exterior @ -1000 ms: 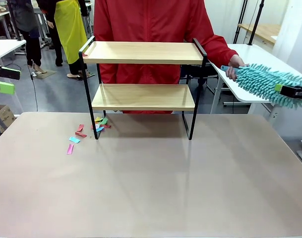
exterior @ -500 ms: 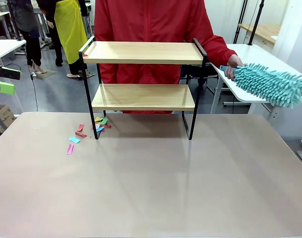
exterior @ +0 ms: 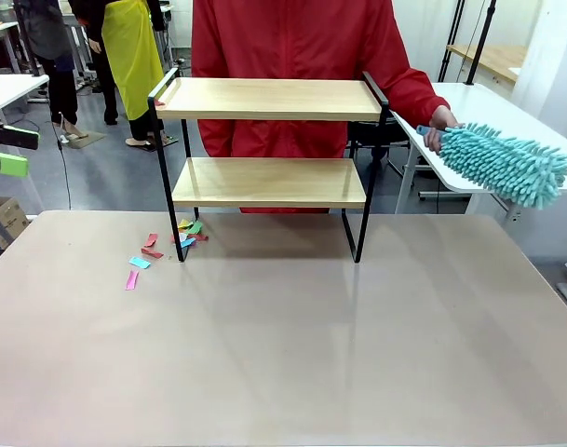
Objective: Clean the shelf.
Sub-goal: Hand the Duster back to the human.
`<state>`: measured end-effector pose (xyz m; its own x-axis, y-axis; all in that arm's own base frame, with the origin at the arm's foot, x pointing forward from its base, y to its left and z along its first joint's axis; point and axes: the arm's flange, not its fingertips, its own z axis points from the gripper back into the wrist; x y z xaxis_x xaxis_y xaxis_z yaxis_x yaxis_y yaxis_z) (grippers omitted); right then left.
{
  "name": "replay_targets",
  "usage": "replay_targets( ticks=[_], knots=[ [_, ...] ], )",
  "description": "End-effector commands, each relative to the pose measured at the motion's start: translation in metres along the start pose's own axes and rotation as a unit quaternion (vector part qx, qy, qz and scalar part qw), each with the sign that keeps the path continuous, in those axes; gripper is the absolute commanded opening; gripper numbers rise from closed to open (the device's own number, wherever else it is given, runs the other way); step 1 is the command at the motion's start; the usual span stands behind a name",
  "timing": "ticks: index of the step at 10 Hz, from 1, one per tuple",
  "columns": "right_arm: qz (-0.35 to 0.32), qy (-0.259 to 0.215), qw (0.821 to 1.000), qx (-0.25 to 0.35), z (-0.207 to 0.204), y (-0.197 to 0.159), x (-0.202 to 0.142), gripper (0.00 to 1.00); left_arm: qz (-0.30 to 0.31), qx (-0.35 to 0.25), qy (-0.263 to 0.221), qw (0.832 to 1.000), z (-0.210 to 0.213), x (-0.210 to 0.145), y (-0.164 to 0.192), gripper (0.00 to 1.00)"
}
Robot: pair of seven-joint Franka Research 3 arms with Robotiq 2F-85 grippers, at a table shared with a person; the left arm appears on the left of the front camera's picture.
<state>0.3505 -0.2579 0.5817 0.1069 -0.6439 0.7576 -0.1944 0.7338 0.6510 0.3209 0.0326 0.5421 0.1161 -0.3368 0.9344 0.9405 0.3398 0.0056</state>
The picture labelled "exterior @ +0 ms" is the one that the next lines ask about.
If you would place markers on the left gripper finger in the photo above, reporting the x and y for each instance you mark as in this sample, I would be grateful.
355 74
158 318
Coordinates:
10 165
17 139

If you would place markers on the teal chenille duster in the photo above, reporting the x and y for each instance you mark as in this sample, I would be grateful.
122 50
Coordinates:
497 163

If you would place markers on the person's left forearm red sleeve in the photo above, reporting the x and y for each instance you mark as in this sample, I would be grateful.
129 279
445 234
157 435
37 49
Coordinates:
418 93

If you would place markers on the person's left hand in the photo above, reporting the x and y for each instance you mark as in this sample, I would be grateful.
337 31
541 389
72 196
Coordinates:
443 121

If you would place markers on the white side table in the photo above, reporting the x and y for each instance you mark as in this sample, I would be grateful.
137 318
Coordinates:
13 88

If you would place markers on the cardboard box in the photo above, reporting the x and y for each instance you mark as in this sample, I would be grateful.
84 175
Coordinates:
8 219

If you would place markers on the person in dark clothes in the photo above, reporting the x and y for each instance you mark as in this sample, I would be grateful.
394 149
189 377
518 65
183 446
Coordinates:
62 93

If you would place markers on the tan floor mat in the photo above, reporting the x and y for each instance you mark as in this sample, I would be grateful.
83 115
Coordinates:
90 139

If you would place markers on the person in yellow apron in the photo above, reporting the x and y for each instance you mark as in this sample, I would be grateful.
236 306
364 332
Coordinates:
129 56

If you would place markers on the red paper scrap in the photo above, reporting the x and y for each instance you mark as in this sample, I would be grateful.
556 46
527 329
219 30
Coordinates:
152 253
151 239
202 237
159 102

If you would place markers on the blue paper scrap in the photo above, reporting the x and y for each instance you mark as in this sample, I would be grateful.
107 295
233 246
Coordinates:
139 263
188 243

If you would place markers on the magenta paper scrap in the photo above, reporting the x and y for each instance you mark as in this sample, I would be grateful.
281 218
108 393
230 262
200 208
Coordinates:
132 280

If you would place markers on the yellow paper scrap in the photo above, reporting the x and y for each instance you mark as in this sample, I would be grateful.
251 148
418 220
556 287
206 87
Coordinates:
184 223

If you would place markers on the green paper scrap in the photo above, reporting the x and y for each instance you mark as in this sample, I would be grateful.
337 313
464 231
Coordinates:
196 227

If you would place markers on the person in red jacket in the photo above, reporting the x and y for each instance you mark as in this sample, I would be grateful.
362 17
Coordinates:
287 46

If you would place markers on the black office chair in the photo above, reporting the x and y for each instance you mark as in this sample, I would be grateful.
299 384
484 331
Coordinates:
381 135

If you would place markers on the thin black stand pole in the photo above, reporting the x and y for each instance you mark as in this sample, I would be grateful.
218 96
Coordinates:
450 42

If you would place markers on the white table with rounded corner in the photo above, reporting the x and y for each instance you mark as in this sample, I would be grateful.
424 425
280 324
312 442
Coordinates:
478 107

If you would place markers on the thick black stand pole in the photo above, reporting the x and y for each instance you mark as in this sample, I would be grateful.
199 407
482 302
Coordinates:
482 42

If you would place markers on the wooden top workbench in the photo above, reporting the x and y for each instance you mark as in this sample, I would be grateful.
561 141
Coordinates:
492 58

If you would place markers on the two-tier wooden shelf black frame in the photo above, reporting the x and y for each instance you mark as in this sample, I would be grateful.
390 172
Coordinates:
264 112

